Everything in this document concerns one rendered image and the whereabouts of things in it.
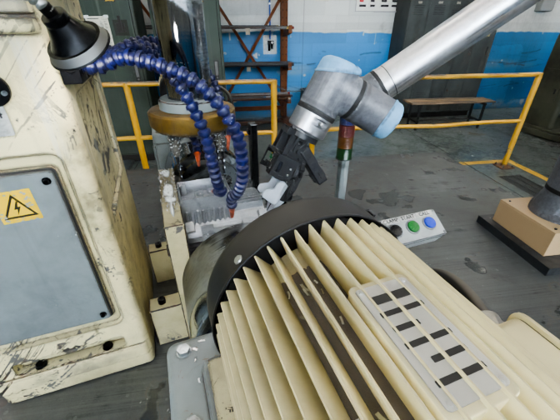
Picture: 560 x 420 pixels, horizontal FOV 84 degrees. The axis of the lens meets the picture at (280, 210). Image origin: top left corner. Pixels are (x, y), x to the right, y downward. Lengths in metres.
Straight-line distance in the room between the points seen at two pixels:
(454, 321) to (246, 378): 0.12
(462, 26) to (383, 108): 0.29
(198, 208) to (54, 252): 0.29
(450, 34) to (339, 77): 0.32
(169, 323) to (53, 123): 0.51
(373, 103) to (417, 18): 5.36
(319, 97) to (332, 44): 5.35
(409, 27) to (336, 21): 1.16
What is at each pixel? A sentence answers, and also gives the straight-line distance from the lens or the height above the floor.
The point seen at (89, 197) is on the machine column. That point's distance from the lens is 0.59.
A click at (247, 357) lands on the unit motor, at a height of 1.32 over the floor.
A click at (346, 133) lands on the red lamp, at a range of 1.21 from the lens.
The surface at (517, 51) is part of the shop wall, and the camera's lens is 7.88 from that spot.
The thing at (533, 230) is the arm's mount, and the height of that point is 0.89.
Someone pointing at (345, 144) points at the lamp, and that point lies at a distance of 1.22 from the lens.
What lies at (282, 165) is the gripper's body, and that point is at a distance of 0.70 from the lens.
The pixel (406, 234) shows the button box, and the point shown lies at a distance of 0.80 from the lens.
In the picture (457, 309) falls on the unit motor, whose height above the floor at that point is 1.36.
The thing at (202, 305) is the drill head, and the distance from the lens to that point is 0.51.
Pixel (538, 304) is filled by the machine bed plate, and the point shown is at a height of 0.80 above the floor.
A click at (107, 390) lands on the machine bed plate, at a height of 0.80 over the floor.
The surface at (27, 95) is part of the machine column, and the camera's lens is 0.55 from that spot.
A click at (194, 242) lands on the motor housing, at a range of 0.76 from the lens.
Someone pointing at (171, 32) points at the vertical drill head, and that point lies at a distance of 0.66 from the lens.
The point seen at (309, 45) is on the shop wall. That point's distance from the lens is 5.93.
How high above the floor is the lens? 1.49
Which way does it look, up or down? 31 degrees down
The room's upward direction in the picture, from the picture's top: straight up
